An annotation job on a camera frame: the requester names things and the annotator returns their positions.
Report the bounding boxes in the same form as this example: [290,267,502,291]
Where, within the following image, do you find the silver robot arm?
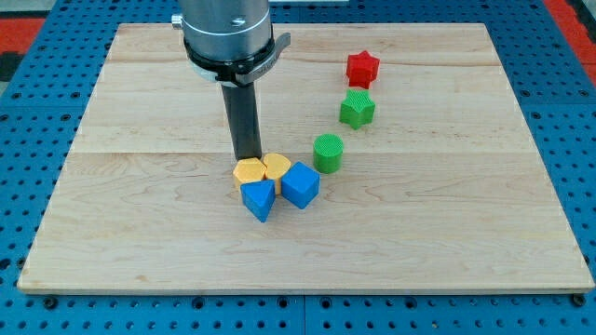
[171,0,291,87]

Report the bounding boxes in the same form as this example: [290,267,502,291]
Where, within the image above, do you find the green star block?
[339,89,376,129]

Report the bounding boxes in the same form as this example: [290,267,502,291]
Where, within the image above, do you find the red star block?
[345,50,380,89]

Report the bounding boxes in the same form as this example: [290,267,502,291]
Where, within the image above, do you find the blue cube block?
[281,162,320,209]

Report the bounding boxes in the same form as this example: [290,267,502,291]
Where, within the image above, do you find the yellow heart block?
[263,153,291,194]

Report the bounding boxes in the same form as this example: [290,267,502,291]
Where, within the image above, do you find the green cylinder block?
[313,133,344,174]

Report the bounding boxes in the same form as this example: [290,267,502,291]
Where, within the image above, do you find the yellow hexagon block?
[232,157,266,189]

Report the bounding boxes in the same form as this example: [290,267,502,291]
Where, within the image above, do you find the blue triangle block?
[240,180,276,222]

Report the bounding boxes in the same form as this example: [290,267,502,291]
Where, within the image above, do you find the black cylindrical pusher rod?
[221,83,262,160]

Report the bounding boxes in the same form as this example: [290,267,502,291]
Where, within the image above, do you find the wooden board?
[18,23,594,295]

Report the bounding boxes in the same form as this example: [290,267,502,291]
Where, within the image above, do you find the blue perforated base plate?
[1,1,595,334]

